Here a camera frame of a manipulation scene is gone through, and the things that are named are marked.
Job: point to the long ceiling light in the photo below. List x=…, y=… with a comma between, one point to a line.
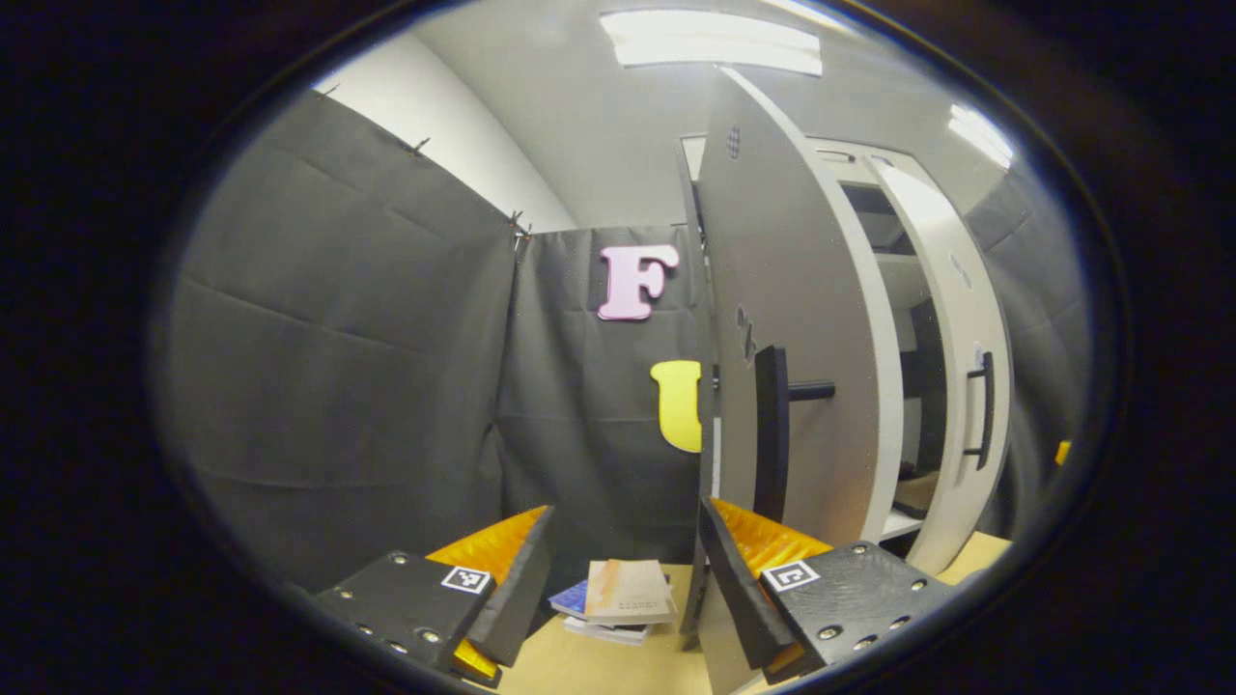
x=980, y=135
x=710, y=41

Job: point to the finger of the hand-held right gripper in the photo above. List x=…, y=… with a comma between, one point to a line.
x=1062, y=454

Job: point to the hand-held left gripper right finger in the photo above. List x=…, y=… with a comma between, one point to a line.
x=744, y=598

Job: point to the black backdrop cloth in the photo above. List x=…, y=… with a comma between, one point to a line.
x=338, y=367

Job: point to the blue book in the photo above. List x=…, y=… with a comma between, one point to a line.
x=570, y=598

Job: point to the white grey shoe cabinet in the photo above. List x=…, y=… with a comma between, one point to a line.
x=912, y=280

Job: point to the white shoe cabinet door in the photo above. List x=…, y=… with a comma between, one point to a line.
x=811, y=290
x=956, y=319

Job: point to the beige book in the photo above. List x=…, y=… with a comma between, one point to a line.
x=632, y=591

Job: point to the black cloth clip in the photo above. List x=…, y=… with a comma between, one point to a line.
x=520, y=224
x=420, y=146

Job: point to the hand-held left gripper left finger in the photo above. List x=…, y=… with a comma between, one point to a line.
x=514, y=589

